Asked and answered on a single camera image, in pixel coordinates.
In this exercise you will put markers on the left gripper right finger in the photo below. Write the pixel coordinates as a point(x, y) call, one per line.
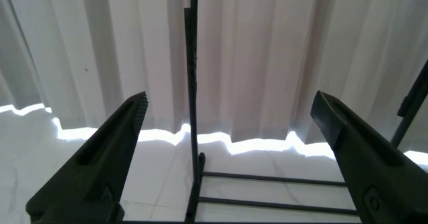
point(401, 190)

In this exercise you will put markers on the black clothes rack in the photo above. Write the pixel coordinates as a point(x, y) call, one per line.
point(192, 83)

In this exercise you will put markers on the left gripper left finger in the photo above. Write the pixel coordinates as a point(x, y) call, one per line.
point(83, 190)

